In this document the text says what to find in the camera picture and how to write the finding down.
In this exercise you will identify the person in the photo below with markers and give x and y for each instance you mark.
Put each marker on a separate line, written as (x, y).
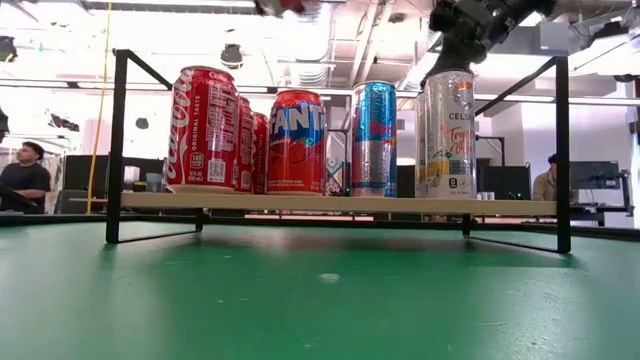
(25, 180)
(547, 187)

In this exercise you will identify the black ceiling dome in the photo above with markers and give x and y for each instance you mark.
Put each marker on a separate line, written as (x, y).
(232, 56)

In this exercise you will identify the black ceiling speaker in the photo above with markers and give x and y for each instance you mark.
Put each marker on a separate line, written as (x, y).
(6, 50)

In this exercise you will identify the black desk monitor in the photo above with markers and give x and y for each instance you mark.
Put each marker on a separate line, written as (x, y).
(85, 172)

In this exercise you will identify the green table mat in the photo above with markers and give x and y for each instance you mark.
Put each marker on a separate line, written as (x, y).
(150, 300)

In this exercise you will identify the black monitor on arm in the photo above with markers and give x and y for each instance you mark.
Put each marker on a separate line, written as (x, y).
(595, 175)

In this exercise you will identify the wooden shelf black metal frame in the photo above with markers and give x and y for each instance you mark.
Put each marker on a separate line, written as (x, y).
(400, 205)

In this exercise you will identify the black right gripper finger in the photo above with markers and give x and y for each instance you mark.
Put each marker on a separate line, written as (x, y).
(447, 65)

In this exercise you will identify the Star Wars Coca-Cola can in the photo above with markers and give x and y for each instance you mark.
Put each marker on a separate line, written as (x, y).
(245, 150)

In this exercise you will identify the silver ceiling duct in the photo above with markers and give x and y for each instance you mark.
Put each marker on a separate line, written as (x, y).
(307, 45)

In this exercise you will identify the blue silver Red Bull can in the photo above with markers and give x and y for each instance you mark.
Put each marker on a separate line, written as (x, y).
(374, 140)

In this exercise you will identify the white Celsius can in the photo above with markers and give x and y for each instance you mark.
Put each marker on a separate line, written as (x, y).
(420, 150)
(451, 140)

